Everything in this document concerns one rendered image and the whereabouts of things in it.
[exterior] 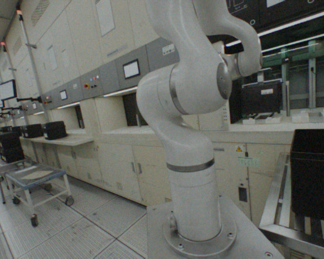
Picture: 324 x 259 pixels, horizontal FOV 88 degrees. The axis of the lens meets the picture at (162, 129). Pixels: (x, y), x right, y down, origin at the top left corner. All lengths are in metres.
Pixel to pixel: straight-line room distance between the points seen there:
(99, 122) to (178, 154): 1.84
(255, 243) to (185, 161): 0.25
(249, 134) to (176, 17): 0.84
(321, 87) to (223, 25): 1.44
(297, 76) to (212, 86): 1.64
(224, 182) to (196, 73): 1.01
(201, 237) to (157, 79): 0.38
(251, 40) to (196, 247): 0.57
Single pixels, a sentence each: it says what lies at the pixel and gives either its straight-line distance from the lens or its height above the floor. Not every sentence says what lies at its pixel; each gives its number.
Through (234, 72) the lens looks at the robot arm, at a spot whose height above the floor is 1.16.
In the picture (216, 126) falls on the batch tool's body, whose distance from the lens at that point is 1.14.
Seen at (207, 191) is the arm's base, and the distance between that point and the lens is 0.41.
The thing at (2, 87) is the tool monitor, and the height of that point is 1.70.
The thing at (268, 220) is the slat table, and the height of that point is 0.76.
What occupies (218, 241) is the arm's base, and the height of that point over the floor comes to 0.77.
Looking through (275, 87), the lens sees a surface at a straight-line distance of 1.24.
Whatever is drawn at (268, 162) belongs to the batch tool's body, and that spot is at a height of 0.69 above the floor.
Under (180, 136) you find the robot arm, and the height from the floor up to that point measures 1.02.
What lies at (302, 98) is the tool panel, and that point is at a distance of 1.92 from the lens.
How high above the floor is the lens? 1.10
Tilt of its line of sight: 9 degrees down
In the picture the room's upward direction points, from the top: 9 degrees counter-clockwise
